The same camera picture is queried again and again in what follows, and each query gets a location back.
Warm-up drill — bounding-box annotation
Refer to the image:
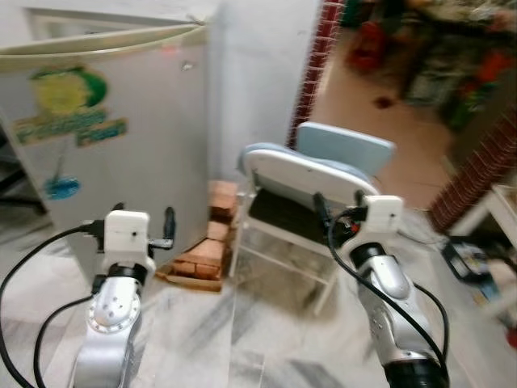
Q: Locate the white fridge door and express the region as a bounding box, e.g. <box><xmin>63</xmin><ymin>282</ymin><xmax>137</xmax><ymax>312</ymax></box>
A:
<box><xmin>0</xmin><ymin>24</ymin><xmax>213</xmax><ymax>282</ymax></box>

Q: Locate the green yellow fridge sticker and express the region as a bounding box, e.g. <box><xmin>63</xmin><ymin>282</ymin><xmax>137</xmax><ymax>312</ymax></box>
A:
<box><xmin>15</xmin><ymin>68</ymin><xmax>128</xmax><ymax>149</ymax></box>

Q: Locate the white mini fridge cabinet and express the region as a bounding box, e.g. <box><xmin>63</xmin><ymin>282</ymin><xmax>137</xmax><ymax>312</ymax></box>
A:
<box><xmin>0</xmin><ymin>0</ymin><xmax>221</xmax><ymax>56</ymax></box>

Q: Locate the white folding chair blue cushion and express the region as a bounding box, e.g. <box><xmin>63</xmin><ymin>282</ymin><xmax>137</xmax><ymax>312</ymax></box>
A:
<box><xmin>234</xmin><ymin>121</ymin><xmax>397</xmax><ymax>314</ymax></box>

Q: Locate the red brick stack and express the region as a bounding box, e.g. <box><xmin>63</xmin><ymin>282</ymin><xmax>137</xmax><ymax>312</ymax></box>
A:
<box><xmin>172</xmin><ymin>238</ymin><xmax>228</xmax><ymax>280</ymax></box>
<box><xmin>208</xmin><ymin>179</ymin><xmax>242</xmax><ymax>242</ymax></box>

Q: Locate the wooden pallet board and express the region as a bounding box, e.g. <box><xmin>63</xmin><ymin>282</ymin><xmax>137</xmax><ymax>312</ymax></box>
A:
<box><xmin>156</xmin><ymin>267</ymin><xmax>225</xmax><ymax>293</ymax></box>

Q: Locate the small blue round sticker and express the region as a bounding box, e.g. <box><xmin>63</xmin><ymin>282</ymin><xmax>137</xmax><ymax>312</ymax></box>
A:
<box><xmin>44</xmin><ymin>176</ymin><xmax>82</xmax><ymax>201</ymax></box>

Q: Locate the white plastic rack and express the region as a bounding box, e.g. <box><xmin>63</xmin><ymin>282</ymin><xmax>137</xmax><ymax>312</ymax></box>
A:
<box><xmin>451</xmin><ymin>184</ymin><xmax>517</xmax><ymax>245</ymax></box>

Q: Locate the black open box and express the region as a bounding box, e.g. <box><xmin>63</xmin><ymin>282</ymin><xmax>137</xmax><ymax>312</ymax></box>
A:
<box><xmin>442</xmin><ymin>238</ymin><xmax>495</xmax><ymax>285</ymax></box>

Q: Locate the cluttered colourful shelf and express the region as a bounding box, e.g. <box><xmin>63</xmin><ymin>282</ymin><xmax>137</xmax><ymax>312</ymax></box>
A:
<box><xmin>339</xmin><ymin>0</ymin><xmax>517</xmax><ymax>132</ymax></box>

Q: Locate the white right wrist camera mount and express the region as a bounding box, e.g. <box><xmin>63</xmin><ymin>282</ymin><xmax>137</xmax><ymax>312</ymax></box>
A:
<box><xmin>365</xmin><ymin>196</ymin><xmax>404</xmax><ymax>248</ymax></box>

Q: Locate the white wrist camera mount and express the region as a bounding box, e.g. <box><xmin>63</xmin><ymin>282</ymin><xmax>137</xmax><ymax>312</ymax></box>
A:
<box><xmin>103</xmin><ymin>210</ymin><xmax>155</xmax><ymax>272</ymax></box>
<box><xmin>365</xmin><ymin>196</ymin><xmax>404</xmax><ymax>248</ymax></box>

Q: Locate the black left camera cable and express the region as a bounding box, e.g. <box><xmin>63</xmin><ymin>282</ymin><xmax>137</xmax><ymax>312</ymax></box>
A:
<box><xmin>0</xmin><ymin>220</ymin><xmax>107</xmax><ymax>388</ymax></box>

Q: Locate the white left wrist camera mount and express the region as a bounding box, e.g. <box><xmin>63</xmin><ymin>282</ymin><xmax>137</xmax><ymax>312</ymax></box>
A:
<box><xmin>103</xmin><ymin>210</ymin><xmax>155</xmax><ymax>272</ymax></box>

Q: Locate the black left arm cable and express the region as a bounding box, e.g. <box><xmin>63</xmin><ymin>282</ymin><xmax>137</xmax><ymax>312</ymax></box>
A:
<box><xmin>34</xmin><ymin>295</ymin><xmax>96</xmax><ymax>388</ymax></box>

